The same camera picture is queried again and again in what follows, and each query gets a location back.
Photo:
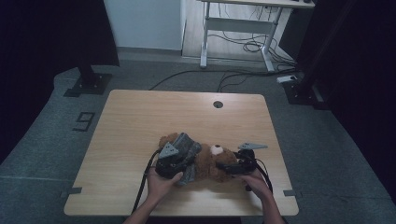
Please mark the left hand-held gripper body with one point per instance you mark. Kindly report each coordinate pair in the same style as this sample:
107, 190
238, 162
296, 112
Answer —
169, 165

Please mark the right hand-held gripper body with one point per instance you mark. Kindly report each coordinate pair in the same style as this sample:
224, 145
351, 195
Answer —
247, 161

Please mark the brown plush teddy bear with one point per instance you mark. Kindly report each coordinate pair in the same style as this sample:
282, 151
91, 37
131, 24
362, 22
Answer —
211, 161

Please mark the grey denim doll garment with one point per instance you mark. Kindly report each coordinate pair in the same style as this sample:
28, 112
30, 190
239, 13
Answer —
186, 149

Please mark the person's left hand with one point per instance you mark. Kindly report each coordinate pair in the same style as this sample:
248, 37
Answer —
160, 186

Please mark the person's right hand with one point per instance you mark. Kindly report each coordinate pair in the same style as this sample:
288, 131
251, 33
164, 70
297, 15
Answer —
253, 185

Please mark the grey tape strip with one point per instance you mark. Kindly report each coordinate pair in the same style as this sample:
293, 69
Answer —
291, 193
72, 191

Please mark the white power strip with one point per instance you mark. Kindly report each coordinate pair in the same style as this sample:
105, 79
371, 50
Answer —
287, 79

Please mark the black stand with slanted pole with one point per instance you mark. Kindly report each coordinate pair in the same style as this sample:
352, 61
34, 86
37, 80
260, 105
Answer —
306, 90

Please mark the black tape floor marking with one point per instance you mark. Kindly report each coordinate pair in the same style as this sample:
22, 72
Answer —
84, 121

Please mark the dark curtain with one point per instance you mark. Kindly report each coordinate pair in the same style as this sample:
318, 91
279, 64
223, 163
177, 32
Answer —
367, 77
46, 46

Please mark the black stand with base plate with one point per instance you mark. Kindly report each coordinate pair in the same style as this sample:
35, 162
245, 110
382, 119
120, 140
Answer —
88, 81

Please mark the white desk frame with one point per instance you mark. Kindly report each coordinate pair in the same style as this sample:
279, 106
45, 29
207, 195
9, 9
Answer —
243, 25

